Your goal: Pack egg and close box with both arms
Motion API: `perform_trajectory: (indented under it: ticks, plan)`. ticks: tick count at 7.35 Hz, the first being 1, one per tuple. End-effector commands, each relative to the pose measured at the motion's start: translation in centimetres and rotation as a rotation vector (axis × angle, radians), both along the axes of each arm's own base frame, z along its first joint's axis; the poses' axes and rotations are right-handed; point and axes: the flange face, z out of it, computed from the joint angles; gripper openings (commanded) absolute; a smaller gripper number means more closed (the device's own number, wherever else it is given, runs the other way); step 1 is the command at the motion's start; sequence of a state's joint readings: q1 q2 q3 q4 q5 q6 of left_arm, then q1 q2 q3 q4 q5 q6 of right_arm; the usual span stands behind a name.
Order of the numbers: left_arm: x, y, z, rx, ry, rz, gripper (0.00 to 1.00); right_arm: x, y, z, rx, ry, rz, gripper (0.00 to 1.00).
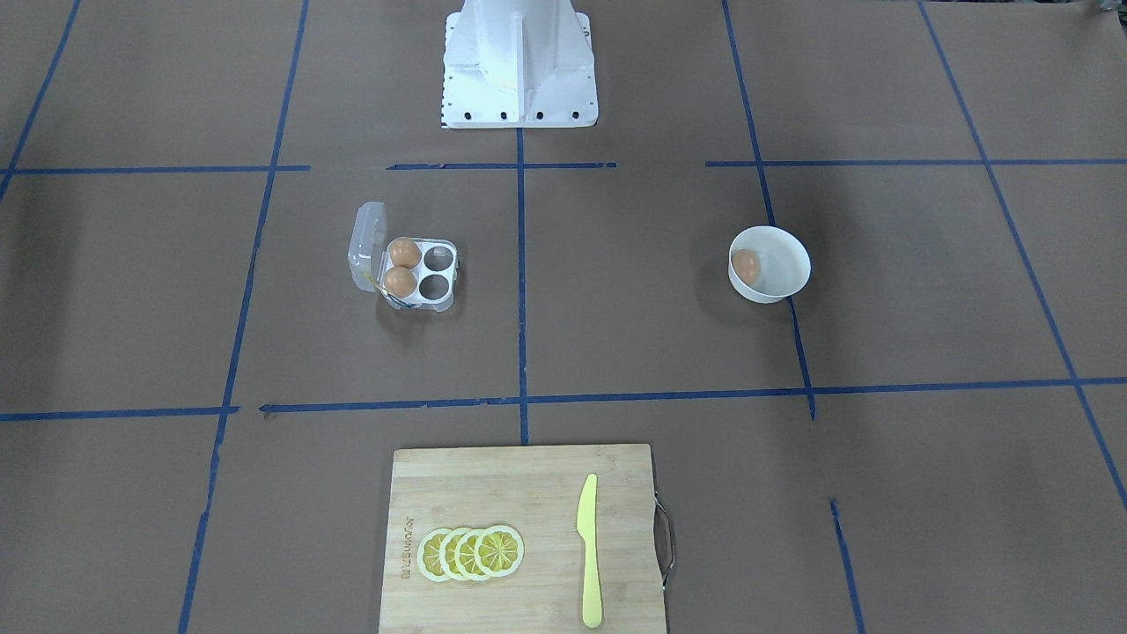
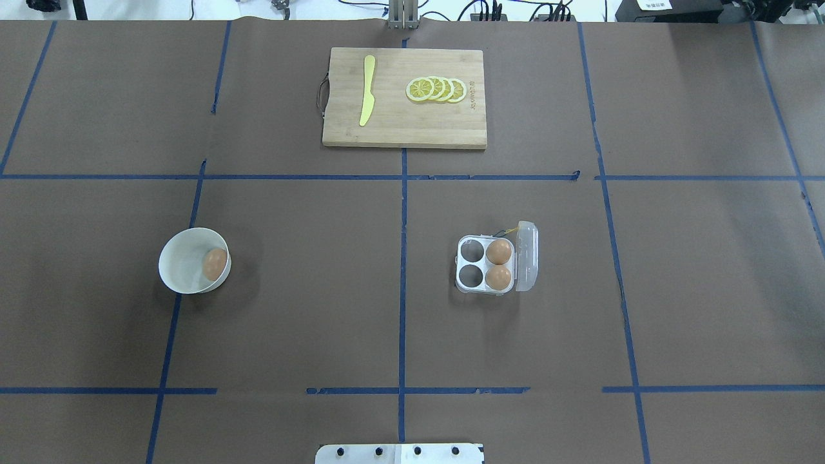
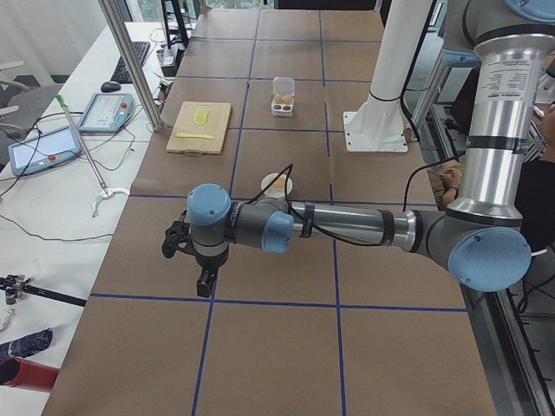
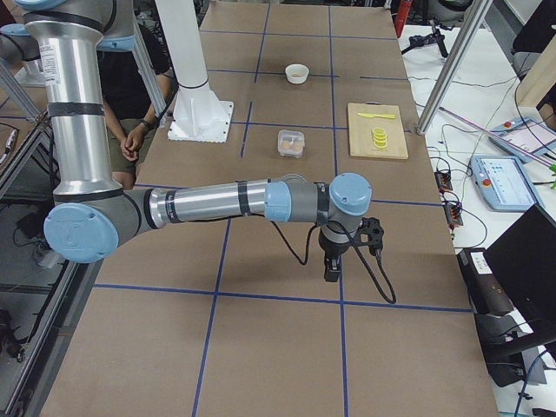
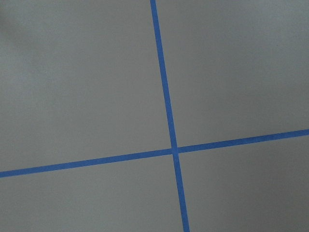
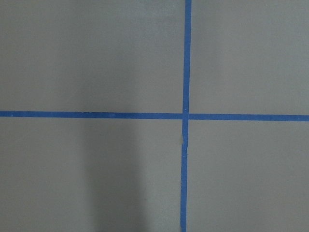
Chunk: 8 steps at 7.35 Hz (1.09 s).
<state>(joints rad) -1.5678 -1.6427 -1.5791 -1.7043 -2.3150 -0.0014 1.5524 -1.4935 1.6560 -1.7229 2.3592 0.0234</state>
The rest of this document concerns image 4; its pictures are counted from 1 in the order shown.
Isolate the blue teach pendant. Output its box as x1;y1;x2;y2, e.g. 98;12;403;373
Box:
492;117;555;156
470;155;541;212

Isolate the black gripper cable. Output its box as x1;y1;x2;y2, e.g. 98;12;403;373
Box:
269;219;398;305

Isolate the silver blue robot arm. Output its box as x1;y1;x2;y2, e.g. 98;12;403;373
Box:
1;23;45;87
21;1;378;281

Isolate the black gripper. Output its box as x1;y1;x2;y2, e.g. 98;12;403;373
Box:
319;223;358;282

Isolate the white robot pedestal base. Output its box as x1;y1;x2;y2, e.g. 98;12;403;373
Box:
156;0;234;143

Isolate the orange electronics board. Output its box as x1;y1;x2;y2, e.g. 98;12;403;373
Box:
434;171;453;192

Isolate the aluminium frame post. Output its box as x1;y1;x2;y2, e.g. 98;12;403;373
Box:
416;0;493;135

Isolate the white round bowl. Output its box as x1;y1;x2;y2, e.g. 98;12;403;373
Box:
284;63;309;84

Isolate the seated person in black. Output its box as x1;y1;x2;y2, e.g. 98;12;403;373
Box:
96;20;175;189

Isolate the clear plastic egg box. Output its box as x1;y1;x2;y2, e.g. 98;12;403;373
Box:
277;129;305;158

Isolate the wooden cutting board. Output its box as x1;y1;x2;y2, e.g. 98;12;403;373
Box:
347;103;408;160

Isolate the black tripod clamp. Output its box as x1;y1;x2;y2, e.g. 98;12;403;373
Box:
401;19;448;58

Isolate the yellow plastic knife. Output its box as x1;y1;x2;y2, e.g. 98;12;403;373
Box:
357;112;396;120

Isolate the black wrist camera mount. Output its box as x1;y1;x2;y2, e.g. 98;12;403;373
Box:
354;217;384;258

